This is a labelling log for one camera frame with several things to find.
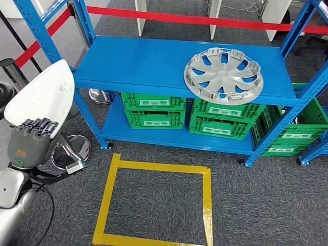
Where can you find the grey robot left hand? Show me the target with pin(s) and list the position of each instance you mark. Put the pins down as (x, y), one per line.
(28, 149)

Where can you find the red barrier belt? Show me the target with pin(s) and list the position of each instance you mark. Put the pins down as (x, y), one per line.
(60, 22)
(179, 19)

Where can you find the yellow floor tape rectangle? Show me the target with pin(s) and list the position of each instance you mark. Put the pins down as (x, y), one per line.
(154, 167)

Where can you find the white block with light strip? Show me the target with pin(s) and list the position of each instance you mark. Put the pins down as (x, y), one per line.
(6, 6)

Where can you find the white plastic car part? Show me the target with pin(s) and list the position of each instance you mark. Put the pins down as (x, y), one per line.
(41, 95)

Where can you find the white table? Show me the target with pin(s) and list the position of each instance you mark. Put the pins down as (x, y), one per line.
(275, 17)
(141, 20)

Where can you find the black barrier belt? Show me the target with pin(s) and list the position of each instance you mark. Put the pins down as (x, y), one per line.
(21, 41)

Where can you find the silver wheel hubcap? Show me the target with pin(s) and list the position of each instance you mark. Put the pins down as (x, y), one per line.
(222, 76)

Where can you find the blue metal shelf rack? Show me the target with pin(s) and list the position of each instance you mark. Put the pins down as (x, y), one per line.
(154, 64)

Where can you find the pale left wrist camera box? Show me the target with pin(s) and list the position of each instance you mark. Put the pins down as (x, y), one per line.
(75, 167)

